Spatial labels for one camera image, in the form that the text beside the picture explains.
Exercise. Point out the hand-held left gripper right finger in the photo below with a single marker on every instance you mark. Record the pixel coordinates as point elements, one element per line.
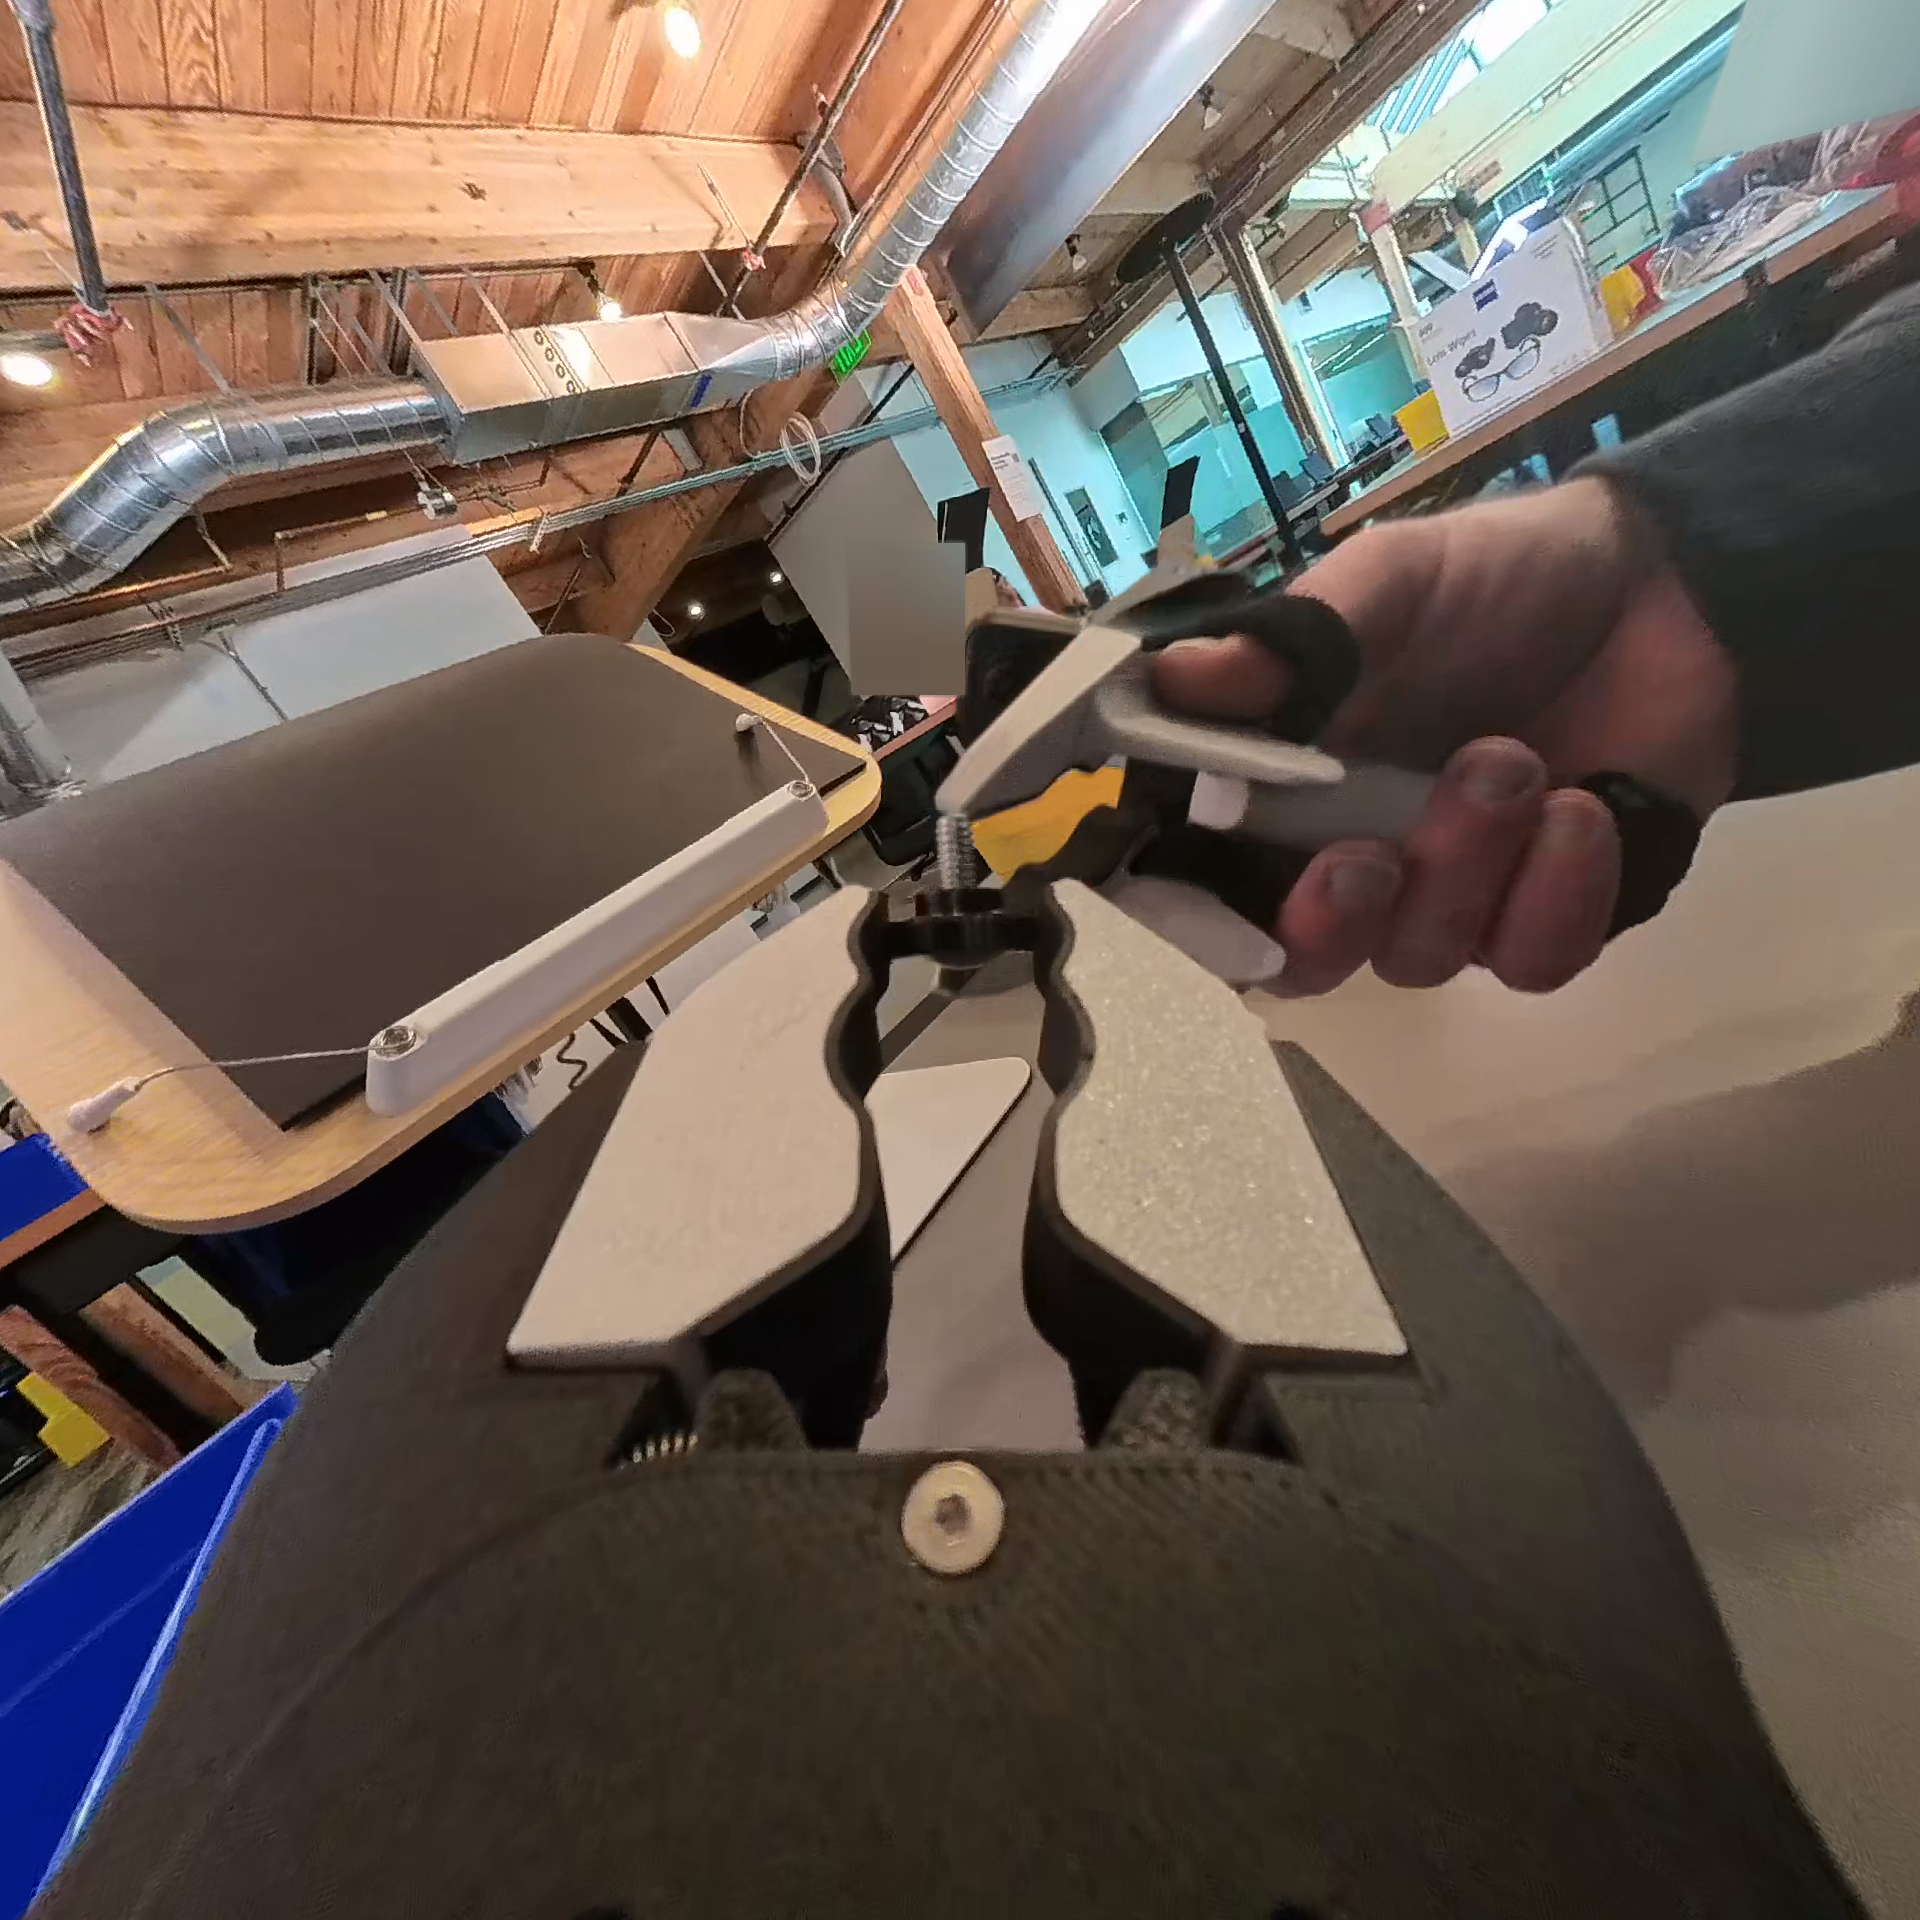
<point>1216,1201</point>

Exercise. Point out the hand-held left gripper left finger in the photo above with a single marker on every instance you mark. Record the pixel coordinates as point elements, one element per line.
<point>707,1201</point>

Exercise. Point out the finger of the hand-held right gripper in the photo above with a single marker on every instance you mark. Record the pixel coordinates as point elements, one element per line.
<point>1201,926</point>
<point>1036,714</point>

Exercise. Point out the yellow bin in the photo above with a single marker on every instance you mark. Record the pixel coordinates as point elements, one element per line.
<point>1051,817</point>

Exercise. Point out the black knob screw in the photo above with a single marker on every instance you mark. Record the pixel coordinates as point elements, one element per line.
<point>961,917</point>

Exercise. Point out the black board with wooden rim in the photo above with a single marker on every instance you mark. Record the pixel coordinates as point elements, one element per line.
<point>360,842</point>

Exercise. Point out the white printed box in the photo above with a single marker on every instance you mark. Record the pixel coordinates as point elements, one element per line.
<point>1516,330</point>

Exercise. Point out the wooden table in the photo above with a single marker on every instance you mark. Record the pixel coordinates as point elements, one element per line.
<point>1681,315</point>

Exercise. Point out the large blue bin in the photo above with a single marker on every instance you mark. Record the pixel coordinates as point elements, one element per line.
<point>120,1621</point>

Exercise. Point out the wooden ceiling beam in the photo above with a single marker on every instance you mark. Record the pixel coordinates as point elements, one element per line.
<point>392,195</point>

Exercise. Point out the black support post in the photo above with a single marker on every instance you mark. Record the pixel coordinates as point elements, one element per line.
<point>1216,392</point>

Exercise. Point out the large silver ceiling duct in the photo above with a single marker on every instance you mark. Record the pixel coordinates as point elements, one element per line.
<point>210,452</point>

